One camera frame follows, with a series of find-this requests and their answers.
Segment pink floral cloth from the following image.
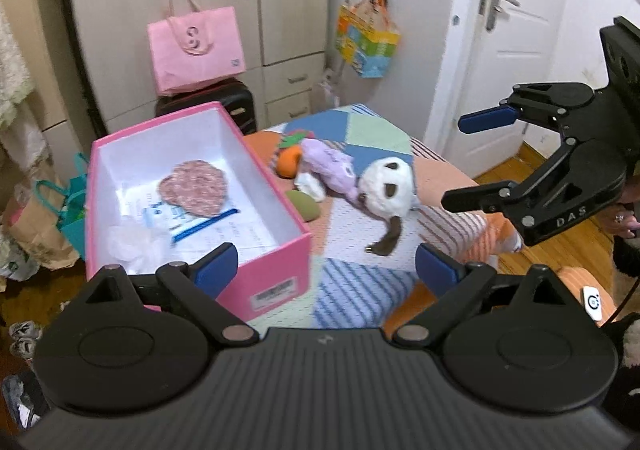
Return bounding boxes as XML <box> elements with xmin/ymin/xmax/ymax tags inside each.
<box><xmin>157</xmin><ymin>159</ymin><xmax>228</xmax><ymax>218</ymax></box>

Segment green avocado plush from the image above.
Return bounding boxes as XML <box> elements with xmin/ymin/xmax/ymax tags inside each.
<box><xmin>285</xmin><ymin>190</ymin><xmax>321</xmax><ymax>222</ymax></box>

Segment beige wardrobe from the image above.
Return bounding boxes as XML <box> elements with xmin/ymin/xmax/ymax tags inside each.
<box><xmin>54</xmin><ymin>0</ymin><xmax>329</xmax><ymax>147</ymax></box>

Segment colourful hanging gift bag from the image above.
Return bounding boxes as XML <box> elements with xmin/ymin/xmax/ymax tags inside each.
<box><xmin>335</xmin><ymin>0</ymin><xmax>401</xmax><ymax>79</ymax></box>

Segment person's right hand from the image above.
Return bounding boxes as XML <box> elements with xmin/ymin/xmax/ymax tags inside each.
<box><xmin>596</xmin><ymin>176</ymin><xmax>640</xmax><ymax>239</ymax></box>

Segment silver door handle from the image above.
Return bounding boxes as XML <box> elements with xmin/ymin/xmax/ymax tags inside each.
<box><xmin>485</xmin><ymin>0</ymin><xmax>521</xmax><ymax>32</ymax></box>

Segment papers in box bottom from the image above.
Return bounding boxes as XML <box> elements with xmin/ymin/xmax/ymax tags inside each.
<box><xmin>116</xmin><ymin>181</ymin><xmax>279</xmax><ymax>262</ymax></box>

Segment pink tote bag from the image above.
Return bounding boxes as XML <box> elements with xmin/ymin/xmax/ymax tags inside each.
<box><xmin>148</xmin><ymin>0</ymin><xmax>246</xmax><ymax>96</ymax></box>

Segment pink storage box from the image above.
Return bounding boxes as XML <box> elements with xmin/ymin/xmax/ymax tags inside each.
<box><xmin>85</xmin><ymin>103</ymin><xmax>311</xmax><ymax>320</ymax></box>

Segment black suitcase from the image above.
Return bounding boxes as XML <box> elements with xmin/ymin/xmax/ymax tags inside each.
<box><xmin>154</xmin><ymin>77</ymin><xmax>258</xmax><ymax>136</ymax></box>

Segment red strawberry plush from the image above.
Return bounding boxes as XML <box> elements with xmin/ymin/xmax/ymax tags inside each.
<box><xmin>282</xmin><ymin>129</ymin><xmax>314</xmax><ymax>144</ymax></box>

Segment cream knitted cardigan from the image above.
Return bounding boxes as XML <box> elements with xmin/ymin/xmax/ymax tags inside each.
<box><xmin>0</xmin><ymin>10</ymin><xmax>35</xmax><ymax>129</ymax></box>

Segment white panda plush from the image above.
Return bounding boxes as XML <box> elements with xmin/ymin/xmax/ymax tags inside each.
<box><xmin>358</xmin><ymin>157</ymin><xmax>419</xmax><ymax>256</ymax></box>

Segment purple bunny plush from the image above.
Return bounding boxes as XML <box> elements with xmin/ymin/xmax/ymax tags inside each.
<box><xmin>300</xmin><ymin>139</ymin><xmax>358</xmax><ymax>205</ymax></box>

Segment brown paper bag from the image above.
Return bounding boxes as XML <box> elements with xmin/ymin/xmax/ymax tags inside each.
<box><xmin>2</xmin><ymin>161</ymin><xmax>80</xmax><ymax>271</ymax></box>

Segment white tissue pack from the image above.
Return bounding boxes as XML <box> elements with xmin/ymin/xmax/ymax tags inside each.
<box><xmin>294</xmin><ymin>171</ymin><xmax>326</xmax><ymax>203</ymax></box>

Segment orange carrot plush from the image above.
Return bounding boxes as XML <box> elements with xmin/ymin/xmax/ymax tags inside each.
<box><xmin>274</xmin><ymin>139</ymin><xmax>303</xmax><ymax>179</ymax></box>

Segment teal gift bag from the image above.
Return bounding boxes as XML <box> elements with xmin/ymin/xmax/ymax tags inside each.
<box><xmin>34</xmin><ymin>153</ymin><xmax>89</xmax><ymax>260</ymax></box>

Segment grey sneakers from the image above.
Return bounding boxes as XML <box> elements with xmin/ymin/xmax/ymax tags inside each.
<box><xmin>9</xmin><ymin>321</ymin><xmax>43</xmax><ymax>363</ymax></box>

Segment white floral hanging bag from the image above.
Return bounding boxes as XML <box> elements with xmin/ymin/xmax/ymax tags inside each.
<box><xmin>318</xmin><ymin>68</ymin><xmax>341</xmax><ymax>112</ymax></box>

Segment white door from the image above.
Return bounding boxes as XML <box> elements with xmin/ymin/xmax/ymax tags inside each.
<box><xmin>424</xmin><ymin>0</ymin><xmax>565</xmax><ymax>177</ymax></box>

